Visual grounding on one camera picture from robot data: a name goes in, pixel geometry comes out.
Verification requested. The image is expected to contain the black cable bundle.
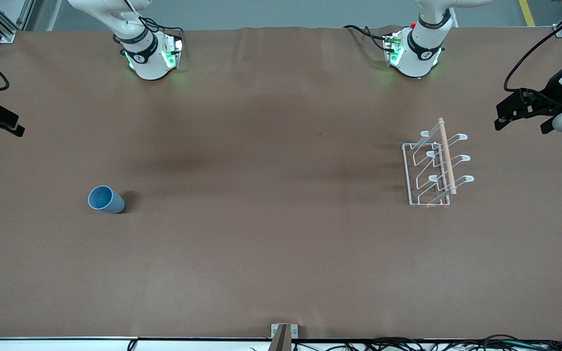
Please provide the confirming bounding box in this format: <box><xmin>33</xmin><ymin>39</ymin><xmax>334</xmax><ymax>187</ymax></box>
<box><xmin>249</xmin><ymin>334</ymin><xmax>562</xmax><ymax>351</ymax></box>

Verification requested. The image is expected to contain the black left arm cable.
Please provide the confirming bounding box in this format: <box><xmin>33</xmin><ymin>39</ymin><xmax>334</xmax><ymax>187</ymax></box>
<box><xmin>503</xmin><ymin>0</ymin><xmax>562</xmax><ymax>93</ymax></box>

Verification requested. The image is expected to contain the metal bracket with brown post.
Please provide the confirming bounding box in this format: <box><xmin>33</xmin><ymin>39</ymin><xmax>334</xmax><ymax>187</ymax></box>
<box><xmin>268</xmin><ymin>324</ymin><xmax>299</xmax><ymax>351</ymax></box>

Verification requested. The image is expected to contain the brown table mat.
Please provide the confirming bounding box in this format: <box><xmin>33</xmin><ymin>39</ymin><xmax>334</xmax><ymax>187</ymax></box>
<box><xmin>0</xmin><ymin>25</ymin><xmax>562</xmax><ymax>340</ymax></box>

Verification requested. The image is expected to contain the black base cable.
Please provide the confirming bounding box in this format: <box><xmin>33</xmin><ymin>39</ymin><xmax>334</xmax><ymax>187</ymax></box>
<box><xmin>343</xmin><ymin>24</ymin><xmax>391</xmax><ymax>51</ymax></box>
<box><xmin>124</xmin><ymin>0</ymin><xmax>185</xmax><ymax>43</ymax></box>

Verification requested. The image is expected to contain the blue plastic cup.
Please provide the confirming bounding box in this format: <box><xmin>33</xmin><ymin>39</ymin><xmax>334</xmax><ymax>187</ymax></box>
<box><xmin>88</xmin><ymin>185</ymin><xmax>126</xmax><ymax>215</ymax></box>

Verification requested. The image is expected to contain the white wire cup holder rack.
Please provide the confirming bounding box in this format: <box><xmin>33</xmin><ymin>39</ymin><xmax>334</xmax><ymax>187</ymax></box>
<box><xmin>402</xmin><ymin>117</ymin><xmax>475</xmax><ymax>209</ymax></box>

